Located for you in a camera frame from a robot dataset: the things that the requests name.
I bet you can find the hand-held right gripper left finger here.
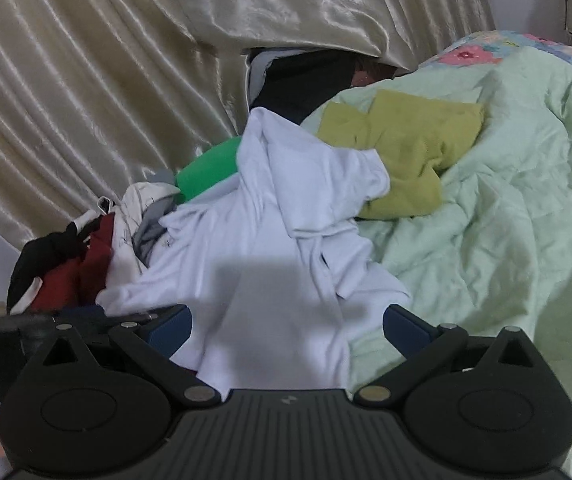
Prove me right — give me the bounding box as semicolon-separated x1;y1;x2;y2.
41;305;221;404

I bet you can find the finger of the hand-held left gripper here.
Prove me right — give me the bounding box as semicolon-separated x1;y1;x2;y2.
0;314;56;357

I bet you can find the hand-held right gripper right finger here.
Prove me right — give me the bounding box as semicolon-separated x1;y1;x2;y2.
353;304;536;406

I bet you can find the white shirt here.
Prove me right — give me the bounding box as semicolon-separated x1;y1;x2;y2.
96;107;414;403

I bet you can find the dark red cloth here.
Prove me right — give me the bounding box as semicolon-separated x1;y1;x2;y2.
31;212;117;312

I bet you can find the black cloth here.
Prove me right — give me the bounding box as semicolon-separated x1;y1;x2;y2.
8;220;98;311

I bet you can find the grey cloth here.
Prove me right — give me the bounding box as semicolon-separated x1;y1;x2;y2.
133;170;181;262

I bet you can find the white printed cloth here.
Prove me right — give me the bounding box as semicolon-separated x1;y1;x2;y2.
98;182;181;302

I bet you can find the light green quilt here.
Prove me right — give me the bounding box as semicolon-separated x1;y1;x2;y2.
301;30;572;480

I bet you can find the bright green cloth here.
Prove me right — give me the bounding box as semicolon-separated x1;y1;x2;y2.
175;136;243;204

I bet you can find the olive yellow cloth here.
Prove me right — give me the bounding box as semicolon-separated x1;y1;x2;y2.
316;90;486;221

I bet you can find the beige satin curtain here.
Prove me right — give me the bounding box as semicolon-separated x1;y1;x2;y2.
0;0;253;252
151;0;497;74

